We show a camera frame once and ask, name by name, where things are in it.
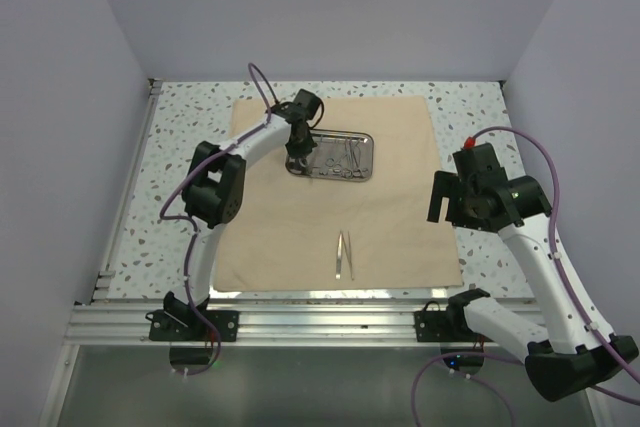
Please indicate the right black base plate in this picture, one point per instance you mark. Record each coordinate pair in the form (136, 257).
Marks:
(432, 324)

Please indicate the steel tweezers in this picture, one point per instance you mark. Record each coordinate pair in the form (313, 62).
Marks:
(347, 247)
(339, 256)

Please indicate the aluminium mounting rail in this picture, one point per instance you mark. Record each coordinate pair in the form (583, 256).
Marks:
(389, 323)

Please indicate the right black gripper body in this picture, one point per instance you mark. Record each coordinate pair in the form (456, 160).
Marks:
(468, 213)

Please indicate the steel forceps in tray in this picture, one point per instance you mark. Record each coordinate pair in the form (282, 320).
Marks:
(334, 153)

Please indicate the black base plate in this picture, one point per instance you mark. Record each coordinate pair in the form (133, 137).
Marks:
(432, 324)
(165, 328)

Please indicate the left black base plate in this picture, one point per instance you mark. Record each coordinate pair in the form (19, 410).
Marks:
(165, 328)

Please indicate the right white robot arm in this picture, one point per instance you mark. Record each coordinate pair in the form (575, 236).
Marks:
(575, 348)

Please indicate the steel instrument tray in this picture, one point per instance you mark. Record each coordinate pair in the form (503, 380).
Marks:
(316, 158)

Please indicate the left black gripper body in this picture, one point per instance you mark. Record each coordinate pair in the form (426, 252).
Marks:
(298, 147)

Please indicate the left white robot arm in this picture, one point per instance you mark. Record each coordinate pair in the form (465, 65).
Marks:
(211, 195)

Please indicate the beige cloth wrap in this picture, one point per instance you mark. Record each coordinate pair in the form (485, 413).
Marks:
(284, 237)

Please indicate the steel scissors in tray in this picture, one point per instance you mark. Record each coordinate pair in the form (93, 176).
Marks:
(352, 148)

